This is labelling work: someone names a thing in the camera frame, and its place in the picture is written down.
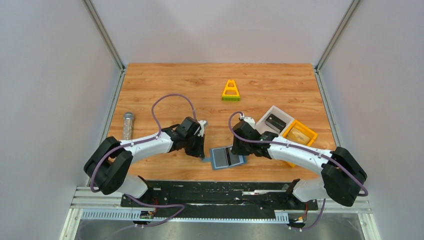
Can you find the dark grey credit card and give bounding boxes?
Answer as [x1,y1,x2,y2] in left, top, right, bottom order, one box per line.
[225,146,244,166]

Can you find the blue card holder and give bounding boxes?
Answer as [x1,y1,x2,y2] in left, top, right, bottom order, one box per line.
[201,145,247,170]

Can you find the gold credit card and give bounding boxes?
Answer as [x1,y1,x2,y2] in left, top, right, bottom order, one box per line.
[285,128,311,145]

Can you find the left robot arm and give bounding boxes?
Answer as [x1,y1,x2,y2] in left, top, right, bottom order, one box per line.
[83,116,208,199]

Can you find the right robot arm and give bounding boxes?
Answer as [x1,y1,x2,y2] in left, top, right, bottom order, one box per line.
[230,119,368,207]

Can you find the white plastic bin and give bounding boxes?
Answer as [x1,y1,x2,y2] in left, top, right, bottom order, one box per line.
[255,105,295,136]

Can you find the black box in bin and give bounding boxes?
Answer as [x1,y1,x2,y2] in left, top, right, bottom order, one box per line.
[265,114,287,134]

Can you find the yellow green toy block stand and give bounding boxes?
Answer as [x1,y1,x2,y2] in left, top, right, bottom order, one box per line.
[221,79,241,102]

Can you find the yellow plastic bin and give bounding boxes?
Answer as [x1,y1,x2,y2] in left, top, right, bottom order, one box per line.
[282,119,318,147]

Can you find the clear glitter tube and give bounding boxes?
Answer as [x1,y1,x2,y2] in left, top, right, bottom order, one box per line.
[122,112,135,140]

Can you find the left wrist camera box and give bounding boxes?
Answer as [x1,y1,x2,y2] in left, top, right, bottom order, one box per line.
[197,120,209,137]

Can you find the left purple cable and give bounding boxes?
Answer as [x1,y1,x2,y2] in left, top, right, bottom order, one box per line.
[89,93,198,194]

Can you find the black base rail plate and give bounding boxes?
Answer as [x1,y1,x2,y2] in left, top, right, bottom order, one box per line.
[140,180,318,220]

